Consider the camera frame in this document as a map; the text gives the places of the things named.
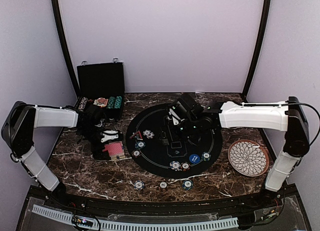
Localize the black poker chip case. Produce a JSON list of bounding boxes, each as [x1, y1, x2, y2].
[[77, 61, 125, 123]]

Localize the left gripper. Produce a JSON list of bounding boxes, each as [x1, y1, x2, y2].
[[78, 125, 110, 161]]

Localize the orange 100 chip stack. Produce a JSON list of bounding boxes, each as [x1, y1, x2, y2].
[[159, 181, 168, 189]]

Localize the blue chip stack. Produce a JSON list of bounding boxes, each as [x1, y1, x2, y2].
[[133, 180, 145, 190]]

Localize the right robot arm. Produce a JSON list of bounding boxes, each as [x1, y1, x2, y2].
[[159, 93, 314, 208]]

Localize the green chip row left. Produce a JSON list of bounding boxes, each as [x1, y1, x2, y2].
[[106, 96, 116, 109]]

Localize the red card deck in box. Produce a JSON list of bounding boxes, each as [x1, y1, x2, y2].
[[102, 141, 126, 160]]

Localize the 10 chips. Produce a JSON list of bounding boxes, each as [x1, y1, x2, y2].
[[143, 129, 155, 139], [169, 160, 181, 171]]

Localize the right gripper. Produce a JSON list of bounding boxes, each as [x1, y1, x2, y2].
[[157, 116, 200, 145]]

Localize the card deck in case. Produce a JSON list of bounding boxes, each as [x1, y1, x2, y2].
[[93, 97, 108, 108]]

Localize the white cable duct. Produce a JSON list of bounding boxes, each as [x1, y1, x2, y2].
[[31, 204, 239, 231]]

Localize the green chip row right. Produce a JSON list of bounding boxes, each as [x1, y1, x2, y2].
[[113, 96, 123, 109]]

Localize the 100 chips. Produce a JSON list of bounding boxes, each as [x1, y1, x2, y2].
[[132, 150, 141, 158], [180, 162, 191, 172]]

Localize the red triangular all-in marker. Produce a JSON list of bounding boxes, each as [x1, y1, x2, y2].
[[129, 130, 143, 141]]

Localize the green-blue 50 chip stack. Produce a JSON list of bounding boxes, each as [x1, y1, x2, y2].
[[182, 179, 194, 191]]

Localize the blue-white chips in case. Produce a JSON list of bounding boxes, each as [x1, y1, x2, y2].
[[78, 97, 88, 111]]

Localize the round black poker mat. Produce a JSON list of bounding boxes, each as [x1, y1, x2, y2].
[[125, 103, 223, 179]]

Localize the green chip row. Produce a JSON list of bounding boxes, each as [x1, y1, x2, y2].
[[106, 96, 116, 109], [113, 96, 123, 109]]

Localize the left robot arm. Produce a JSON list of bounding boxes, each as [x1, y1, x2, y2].
[[1, 101, 107, 209]]

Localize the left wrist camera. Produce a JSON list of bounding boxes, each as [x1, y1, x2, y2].
[[100, 129, 124, 143]]

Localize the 50 chips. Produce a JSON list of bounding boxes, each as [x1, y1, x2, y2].
[[202, 152, 211, 162], [135, 140, 146, 150]]

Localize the floral patterned plate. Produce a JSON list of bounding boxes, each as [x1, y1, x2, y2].
[[228, 139, 270, 177]]

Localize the blue small blind button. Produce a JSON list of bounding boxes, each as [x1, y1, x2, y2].
[[189, 154, 201, 164]]

